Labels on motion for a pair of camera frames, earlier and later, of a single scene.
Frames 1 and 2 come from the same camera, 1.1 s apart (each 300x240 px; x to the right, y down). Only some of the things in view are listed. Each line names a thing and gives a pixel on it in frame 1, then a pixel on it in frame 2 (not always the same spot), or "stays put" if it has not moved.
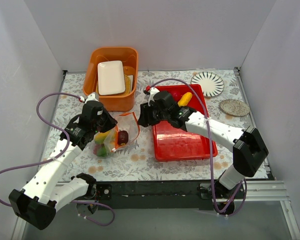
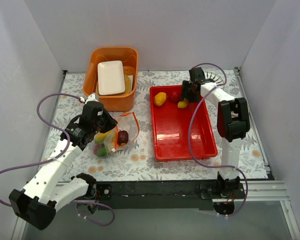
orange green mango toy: x=101 y=151 stays put
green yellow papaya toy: x=99 y=137 stays put
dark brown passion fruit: x=122 y=137 stays put
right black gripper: x=145 y=115 to x=188 y=92
